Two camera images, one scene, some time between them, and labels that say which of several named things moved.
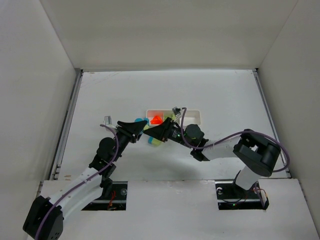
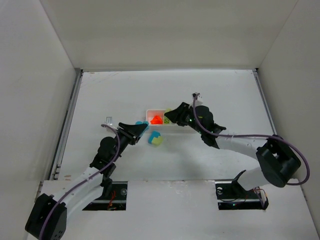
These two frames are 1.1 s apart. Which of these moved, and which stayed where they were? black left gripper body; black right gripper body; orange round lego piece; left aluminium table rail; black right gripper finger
Moved: black right gripper finger; black right gripper body
Stayed: black left gripper body; left aluminium table rail; orange round lego piece
